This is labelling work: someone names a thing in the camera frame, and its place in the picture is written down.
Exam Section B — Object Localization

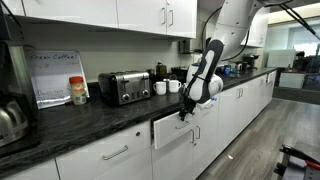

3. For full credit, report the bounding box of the white upper cabinet door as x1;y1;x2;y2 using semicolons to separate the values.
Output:
165;0;198;39
21;0;119;29
115;0;168;36

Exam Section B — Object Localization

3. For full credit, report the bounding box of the fresh coffee whiteboard sign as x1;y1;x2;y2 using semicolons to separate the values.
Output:
25;49;90;110

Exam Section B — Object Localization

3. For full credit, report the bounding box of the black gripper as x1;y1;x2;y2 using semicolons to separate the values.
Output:
178;96;198;122

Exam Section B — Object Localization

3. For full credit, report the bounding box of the steel coffee carafe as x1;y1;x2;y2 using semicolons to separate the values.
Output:
0;99;29;148

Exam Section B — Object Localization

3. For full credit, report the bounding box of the blue bottle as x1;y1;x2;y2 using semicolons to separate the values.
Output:
222;64;238;76

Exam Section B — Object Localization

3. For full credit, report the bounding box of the silver black toaster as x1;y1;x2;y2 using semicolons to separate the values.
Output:
97;70;152;107

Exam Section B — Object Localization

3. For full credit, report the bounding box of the black canister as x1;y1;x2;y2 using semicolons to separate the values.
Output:
146;68;157;86

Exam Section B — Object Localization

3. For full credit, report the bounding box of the white panel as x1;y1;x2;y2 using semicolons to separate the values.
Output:
267;49;297;69

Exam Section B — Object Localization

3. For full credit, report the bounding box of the white closed drawer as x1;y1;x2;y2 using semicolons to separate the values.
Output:
196;94;221;118
55;120;153;180

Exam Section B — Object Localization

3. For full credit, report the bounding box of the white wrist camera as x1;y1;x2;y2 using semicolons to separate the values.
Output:
199;96;218;110

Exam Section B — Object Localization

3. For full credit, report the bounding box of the orange-lid creamer jar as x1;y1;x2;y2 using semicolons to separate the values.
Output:
68;76;88;106

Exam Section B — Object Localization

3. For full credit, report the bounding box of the white mug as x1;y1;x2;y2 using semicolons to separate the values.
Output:
152;80;167;96
167;79;183;94

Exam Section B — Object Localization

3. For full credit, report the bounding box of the black steel coffee maker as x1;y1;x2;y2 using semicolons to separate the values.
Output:
0;4;40;158

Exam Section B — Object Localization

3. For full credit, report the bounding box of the orange-handled clamp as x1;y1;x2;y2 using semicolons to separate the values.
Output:
279;144;320;171

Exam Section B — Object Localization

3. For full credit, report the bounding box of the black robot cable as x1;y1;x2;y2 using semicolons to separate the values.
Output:
200;0;320;63

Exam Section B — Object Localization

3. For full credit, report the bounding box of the black espresso machine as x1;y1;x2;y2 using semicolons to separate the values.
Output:
240;53;261;72

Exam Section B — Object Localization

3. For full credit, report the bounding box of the dark glass french press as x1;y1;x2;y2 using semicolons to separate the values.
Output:
155;62;168;82

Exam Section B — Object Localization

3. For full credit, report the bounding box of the black dish rack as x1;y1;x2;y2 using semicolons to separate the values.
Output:
170;65;190;84

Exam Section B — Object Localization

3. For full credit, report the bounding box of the white-front wooden drawer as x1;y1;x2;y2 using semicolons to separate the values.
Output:
152;107;202;151

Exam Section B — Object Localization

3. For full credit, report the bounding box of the seated person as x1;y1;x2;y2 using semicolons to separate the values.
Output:
293;50;309;72

